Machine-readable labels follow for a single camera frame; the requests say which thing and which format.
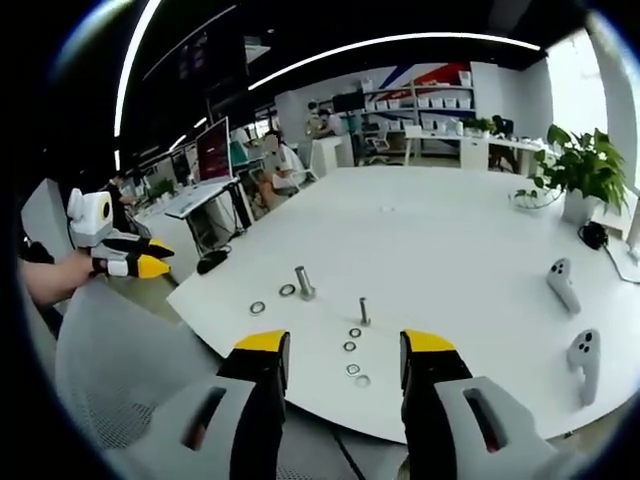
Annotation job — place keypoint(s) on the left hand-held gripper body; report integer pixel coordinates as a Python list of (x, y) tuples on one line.
[(92, 220)]

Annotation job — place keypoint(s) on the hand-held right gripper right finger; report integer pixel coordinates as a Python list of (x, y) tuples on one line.
[(430, 400)]

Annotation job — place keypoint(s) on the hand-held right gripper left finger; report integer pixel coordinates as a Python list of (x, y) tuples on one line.
[(260, 400)]

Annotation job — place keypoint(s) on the clear washer lowest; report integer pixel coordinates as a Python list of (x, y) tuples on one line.
[(366, 382)]

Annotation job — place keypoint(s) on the small nut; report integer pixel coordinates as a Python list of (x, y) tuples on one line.
[(349, 369), (345, 345)]

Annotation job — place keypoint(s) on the large metal washer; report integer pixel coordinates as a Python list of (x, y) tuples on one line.
[(287, 285), (251, 308)]

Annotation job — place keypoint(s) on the small metal washer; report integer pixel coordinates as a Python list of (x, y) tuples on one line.
[(352, 332)]

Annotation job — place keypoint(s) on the small threaded metal stud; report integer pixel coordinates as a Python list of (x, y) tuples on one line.
[(364, 311)]

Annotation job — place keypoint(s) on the large threaded metal stud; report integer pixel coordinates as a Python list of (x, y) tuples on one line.
[(303, 282)]

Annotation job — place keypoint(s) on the person's left hand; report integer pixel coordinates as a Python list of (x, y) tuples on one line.
[(86, 267)]

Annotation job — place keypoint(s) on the white standing desk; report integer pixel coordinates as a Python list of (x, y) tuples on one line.
[(200, 200)]

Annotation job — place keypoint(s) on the grey mesh chair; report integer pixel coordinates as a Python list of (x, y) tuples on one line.
[(115, 350)]

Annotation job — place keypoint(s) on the computer monitor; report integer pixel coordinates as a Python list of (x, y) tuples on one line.
[(214, 150)]

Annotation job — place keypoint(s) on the white handheld controller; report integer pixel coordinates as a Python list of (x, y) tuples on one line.
[(585, 367), (562, 285)]

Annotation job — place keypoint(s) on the ceiling light strip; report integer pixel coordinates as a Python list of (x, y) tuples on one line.
[(131, 60), (395, 39)]

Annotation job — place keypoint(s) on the black round device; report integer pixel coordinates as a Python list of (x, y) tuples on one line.
[(593, 235)]

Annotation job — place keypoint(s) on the white office desk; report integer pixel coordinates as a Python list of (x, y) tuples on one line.
[(475, 150)]

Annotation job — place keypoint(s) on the green potted plant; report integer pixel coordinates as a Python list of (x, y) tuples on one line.
[(580, 160)]

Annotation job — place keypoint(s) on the white storage shelf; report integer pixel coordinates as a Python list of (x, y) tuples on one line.
[(425, 102)]

